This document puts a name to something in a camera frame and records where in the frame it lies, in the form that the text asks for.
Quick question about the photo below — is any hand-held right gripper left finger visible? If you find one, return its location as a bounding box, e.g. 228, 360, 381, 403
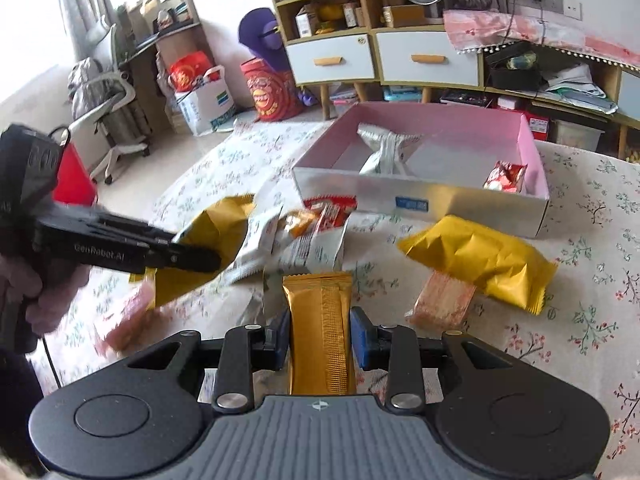
127, 310, 292, 414

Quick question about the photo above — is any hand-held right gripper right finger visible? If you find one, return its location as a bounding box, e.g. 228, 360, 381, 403
349, 307, 512, 410

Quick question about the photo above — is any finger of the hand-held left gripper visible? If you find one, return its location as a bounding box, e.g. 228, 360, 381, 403
95, 212, 182, 249
130, 244, 222, 275

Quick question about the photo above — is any yellow chips packet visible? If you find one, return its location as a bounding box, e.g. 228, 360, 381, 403
129, 194, 257, 311
397, 214, 558, 316

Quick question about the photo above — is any gold wafer bar packet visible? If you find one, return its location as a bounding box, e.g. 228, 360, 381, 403
281, 271, 357, 396

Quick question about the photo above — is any pink lined cardboard box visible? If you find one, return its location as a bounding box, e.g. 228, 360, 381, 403
291, 101, 551, 238

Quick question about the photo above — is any person's left hand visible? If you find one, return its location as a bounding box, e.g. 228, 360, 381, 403
0, 256, 93, 337

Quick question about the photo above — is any red plastic stool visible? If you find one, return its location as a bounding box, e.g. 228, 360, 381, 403
54, 142, 99, 207

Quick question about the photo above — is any white office chair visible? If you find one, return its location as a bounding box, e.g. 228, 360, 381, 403
67, 15, 153, 186

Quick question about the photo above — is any pink snack packet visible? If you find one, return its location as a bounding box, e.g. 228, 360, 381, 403
95, 280, 166, 353

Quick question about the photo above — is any orange pink wafer packet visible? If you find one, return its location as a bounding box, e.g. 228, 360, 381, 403
404, 270, 477, 333

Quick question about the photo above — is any orange white snack packet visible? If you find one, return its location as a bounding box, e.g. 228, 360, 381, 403
277, 208, 351, 274

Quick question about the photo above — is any red white candy packet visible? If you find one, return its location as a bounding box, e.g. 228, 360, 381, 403
302, 196, 358, 231
482, 160, 528, 194

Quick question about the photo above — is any white shopping bag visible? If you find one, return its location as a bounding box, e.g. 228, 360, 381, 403
172, 65, 238, 137

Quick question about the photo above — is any grey jacket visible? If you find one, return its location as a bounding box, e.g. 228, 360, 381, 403
67, 57, 123, 121

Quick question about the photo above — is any red gift bag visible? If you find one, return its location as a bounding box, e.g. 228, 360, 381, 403
167, 51, 221, 93

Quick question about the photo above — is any dark clothing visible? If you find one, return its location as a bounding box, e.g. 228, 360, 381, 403
0, 350, 53, 466

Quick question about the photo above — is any red gift bucket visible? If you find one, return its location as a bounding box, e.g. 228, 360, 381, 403
240, 57, 306, 122

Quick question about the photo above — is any silver snack packet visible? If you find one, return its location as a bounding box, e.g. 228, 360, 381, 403
356, 124, 426, 177

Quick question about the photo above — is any dark desk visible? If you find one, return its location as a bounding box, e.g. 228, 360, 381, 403
117, 20, 211, 136

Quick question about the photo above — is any purple hat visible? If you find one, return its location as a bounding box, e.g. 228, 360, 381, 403
238, 7, 293, 73

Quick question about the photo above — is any window curtain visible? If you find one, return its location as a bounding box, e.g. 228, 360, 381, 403
50, 0, 108, 61

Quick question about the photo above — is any blue storage box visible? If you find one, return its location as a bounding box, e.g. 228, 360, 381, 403
382, 85, 426, 103

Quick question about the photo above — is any white cabinet drawer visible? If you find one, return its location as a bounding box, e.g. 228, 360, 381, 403
286, 35, 377, 86
375, 30, 483, 87

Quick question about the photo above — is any white carton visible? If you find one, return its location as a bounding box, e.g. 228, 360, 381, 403
295, 5, 321, 38

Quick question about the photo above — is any black flat box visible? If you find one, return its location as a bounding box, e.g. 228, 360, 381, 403
440, 90, 488, 107

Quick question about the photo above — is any small red box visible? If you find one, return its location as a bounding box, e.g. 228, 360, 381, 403
525, 115, 551, 142

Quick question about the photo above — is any yellow bag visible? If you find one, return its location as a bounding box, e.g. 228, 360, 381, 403
317, 4, 346, 33

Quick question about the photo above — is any wooden shelf cabinet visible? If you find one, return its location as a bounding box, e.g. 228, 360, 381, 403
260, 0, 486, 121

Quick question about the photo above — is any small brown carton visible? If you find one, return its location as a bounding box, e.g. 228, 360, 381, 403
342, 2, 366, 28

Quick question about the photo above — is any white plastic container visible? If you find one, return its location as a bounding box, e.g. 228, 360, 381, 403
552, 120, 603, 151

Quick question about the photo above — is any white cloth pile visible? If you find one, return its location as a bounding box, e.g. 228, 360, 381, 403
542, 62, 621, 113

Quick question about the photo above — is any low wooden tv stand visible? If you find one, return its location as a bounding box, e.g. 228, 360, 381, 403
480, 45, 640, 161

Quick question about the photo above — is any pink floral cloth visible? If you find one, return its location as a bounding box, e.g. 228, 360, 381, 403
442, 8, 640, 71

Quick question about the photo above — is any black cable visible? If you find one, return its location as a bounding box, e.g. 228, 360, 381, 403
42, 335, 63, 393

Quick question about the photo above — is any wall socket row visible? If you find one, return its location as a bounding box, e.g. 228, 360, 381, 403
510, 0, 583, 21

